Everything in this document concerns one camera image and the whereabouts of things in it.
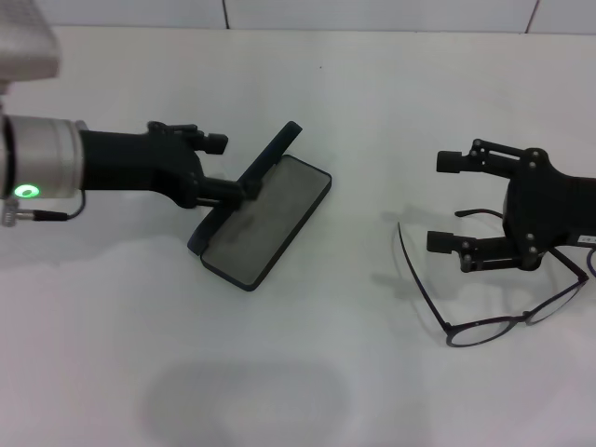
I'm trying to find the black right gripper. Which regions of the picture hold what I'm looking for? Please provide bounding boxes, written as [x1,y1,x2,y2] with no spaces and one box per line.
[426,138,596,274]

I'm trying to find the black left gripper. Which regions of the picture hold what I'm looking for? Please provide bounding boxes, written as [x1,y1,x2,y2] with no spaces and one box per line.
[78,121,263,210]

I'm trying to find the black glasses case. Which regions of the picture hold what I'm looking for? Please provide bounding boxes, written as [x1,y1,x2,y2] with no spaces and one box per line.
[186,120,333,293]

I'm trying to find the black thin-framed glasses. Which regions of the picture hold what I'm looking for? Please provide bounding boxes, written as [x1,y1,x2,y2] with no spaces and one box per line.
[397,208,596,349]

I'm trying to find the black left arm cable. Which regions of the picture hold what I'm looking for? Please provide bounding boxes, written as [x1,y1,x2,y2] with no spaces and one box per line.
[18,191,88,222]

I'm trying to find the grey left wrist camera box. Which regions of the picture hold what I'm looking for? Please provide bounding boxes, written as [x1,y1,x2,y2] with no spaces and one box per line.
[0,0,63,84]

